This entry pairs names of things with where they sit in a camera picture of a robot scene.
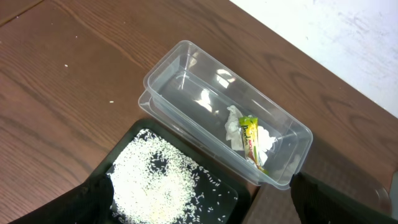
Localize green yellow snack wrapper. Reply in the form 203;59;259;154
238;116;268;174

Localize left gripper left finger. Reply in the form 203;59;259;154
10;175;114;224

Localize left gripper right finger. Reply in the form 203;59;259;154
290;172;397;224

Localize white rice grains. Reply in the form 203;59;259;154
108;129;239;224

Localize black plastic tray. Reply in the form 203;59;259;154
89;119;251;224

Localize clear plastic waste bin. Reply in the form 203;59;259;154
138;40;313;190

